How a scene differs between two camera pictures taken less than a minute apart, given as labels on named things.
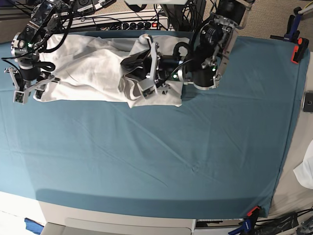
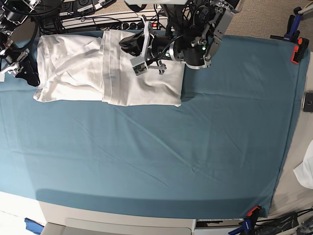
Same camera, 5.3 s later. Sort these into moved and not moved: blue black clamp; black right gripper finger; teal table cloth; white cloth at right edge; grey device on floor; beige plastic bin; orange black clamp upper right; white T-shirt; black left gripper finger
Moved: black left gripper finger; white T-shirt; black right gripper finger
Not moved: white cloth at right edge; grey device on floor; teal table cloth; beige plastic bin; blue black clamp; orange black clamp upper right
